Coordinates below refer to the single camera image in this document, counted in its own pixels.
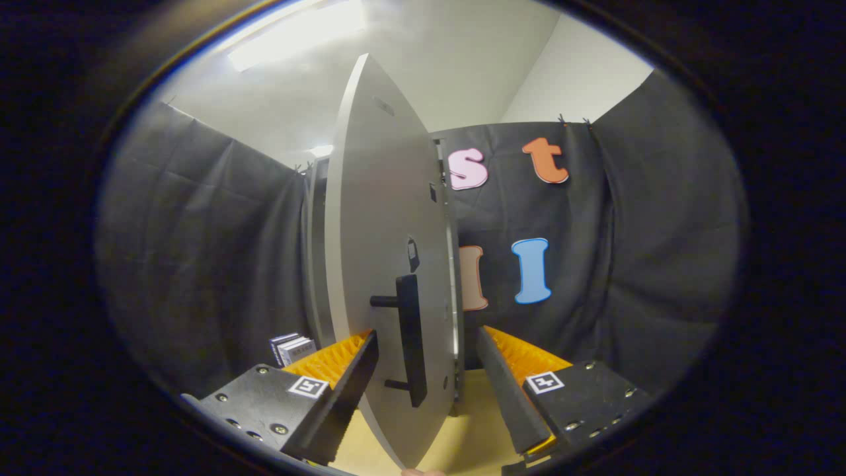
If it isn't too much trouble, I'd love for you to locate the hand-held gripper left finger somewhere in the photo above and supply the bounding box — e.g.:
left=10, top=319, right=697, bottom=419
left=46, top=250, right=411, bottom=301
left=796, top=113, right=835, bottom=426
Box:
left=181, top=329, right=381, bottom=467

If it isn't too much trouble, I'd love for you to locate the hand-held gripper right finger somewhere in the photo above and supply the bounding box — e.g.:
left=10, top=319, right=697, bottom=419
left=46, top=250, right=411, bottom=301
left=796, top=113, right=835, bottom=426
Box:
left=475, top=325, right=652, bottom=463

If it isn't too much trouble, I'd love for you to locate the black door handle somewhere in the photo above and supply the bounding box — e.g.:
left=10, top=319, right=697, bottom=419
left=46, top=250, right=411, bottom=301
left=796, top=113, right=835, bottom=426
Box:
left=369, top=274, right=429, bottom=409

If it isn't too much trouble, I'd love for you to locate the dark grey shoe cabinet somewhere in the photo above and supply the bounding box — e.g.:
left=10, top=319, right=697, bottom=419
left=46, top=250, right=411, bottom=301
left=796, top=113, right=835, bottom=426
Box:
left=301, top=129, right=467, bottom=418

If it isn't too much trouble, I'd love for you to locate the white shoe cabinet door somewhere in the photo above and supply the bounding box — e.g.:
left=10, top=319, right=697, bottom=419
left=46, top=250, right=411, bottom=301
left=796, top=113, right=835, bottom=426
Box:
left=323, top=53, right=458, bottom=471

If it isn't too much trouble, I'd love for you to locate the white box with picture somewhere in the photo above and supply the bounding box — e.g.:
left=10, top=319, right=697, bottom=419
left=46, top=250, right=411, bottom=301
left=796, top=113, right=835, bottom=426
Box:
left=278, top=337, right=319, bottom=368

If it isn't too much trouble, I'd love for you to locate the dark blue box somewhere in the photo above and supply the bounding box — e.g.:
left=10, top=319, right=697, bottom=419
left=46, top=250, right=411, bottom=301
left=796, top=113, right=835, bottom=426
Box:
left=269, top=332, right=302, bottom=366

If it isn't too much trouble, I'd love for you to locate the black backdrop cloth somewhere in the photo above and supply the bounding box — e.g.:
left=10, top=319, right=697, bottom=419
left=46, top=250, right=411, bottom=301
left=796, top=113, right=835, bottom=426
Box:
left=96, top=69, right=751, bottom=405

